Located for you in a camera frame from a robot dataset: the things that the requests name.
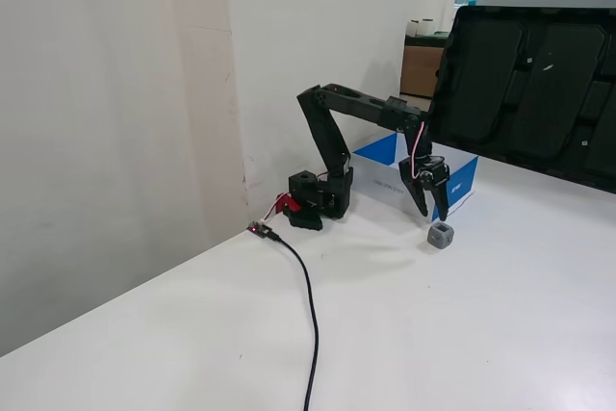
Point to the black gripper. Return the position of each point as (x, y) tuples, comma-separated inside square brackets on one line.
[(426, 176)]

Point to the gray block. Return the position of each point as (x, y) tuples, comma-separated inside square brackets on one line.
[(441, 236)]

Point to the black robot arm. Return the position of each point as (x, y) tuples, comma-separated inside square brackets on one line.
[(332, 141)]

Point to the blue and white cardboard box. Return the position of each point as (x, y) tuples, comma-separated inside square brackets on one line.
[(380, 180)]

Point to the brown cardboard box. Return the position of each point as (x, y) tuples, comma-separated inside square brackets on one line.
[(421, 71)]

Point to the black plastic moulded tray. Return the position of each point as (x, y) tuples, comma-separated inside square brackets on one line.
[(529, 88)]

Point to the white plastic jar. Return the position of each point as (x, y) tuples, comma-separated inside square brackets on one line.
[(428, 27), (414, 28)]

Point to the small controller circuit board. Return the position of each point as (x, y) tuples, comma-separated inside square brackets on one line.
[(258, 228)]

